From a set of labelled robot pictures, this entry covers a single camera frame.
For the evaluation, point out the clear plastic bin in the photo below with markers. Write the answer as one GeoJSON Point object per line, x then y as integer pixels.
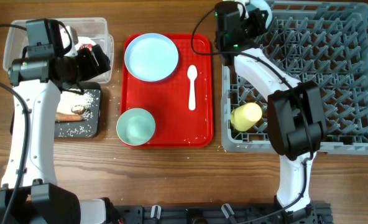
{"type": "Point", "coordinates": [94, 28]}

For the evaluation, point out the carrot piece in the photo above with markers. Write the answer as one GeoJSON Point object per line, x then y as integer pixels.
{"type": "Point", "coordinates": [60, 117]}

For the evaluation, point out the red snack wrapper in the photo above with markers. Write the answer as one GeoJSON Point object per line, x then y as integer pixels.
{"type": "Point", "coordinates": [86, 46]}

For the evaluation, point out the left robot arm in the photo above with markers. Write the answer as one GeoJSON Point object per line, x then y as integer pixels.
{"type": "Point", "coordinates": [29, 191]}

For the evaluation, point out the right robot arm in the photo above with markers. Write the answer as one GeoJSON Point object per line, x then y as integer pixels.
{"type": "Point", "coordinates": [295, 110]}

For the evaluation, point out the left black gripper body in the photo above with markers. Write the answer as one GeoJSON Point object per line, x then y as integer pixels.
{"type": "Point", "coordinates": [86, 68]}

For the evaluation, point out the green bowl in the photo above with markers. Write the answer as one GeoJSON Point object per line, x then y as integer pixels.
{"type": "Point", "coordinates": [135, 127]}

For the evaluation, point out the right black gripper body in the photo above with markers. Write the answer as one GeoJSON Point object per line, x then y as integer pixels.
{"type": "Point", "coordinates": [252, 27]}

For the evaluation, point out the red plastic tray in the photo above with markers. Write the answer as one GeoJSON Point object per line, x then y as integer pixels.
{"type": "Point", "coordinates": [167, 100]}

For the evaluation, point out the pile of rice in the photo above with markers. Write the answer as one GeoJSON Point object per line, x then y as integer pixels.
{"type": "Point", "coordinates": [70, 99]}

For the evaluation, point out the large light blue plate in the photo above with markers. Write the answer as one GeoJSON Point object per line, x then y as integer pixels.
{"type": "Point", "coordinates": [151, 57]}

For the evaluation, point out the brown food scrap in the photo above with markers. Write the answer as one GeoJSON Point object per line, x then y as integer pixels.
{"type": "Point", "coordinates": [78, 109]}

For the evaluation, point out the white plastic spoon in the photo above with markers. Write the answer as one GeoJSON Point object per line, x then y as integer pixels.
{"type": "Point", "coordinates": [192, 75]}

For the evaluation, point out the grey dishwasher rack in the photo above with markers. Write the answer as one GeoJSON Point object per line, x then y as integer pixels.
{"type": "Point", "coordinates": [326, 42]}

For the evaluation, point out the yellow plastic cup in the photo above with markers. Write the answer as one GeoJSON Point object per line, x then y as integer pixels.
{"type": "Point", "coordinates": [245, 116]}

